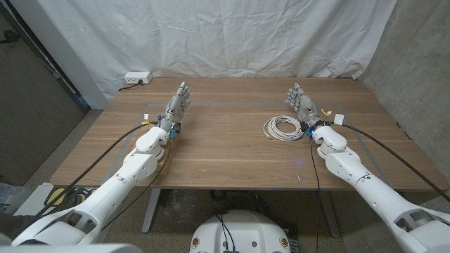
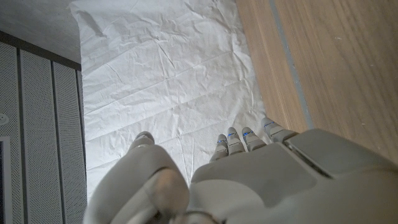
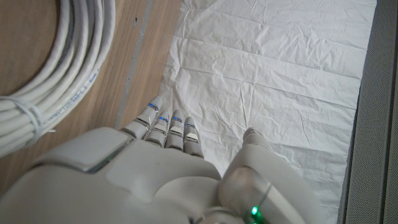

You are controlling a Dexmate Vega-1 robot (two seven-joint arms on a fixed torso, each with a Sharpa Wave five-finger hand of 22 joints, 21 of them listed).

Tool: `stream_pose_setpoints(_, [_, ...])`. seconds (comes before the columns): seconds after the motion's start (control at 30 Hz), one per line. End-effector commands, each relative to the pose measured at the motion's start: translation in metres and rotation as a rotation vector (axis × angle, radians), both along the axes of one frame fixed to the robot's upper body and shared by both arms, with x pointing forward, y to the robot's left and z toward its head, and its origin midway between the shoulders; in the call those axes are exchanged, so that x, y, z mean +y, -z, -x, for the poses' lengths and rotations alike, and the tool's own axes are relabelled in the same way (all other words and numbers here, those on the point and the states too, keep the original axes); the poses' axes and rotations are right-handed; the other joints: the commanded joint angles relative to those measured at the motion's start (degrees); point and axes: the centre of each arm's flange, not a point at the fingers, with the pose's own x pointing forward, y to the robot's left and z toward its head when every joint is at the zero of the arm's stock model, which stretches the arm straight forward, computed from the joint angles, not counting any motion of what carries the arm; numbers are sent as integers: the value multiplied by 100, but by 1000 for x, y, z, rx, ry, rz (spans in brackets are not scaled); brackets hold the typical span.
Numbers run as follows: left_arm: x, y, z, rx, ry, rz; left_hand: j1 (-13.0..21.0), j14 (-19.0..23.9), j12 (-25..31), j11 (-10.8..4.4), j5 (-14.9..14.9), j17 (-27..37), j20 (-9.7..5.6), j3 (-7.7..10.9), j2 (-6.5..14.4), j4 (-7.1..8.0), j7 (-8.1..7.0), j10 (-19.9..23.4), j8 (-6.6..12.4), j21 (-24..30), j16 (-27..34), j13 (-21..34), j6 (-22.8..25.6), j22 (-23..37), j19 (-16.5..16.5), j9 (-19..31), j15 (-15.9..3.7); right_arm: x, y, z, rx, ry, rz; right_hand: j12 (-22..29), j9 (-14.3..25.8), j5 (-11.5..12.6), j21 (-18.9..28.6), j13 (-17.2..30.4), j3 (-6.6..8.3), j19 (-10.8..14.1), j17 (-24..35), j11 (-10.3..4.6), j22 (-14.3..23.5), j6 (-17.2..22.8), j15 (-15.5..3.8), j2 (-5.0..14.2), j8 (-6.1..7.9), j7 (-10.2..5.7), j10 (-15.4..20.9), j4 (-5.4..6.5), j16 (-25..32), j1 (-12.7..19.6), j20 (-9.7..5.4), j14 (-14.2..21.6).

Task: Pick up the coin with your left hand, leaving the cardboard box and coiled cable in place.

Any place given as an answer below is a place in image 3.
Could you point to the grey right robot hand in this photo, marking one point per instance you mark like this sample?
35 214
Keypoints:
140 180

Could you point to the grey tape line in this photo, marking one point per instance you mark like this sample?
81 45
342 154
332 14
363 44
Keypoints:
133 62

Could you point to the white backdrop cloth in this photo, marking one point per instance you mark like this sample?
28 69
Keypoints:
264 77

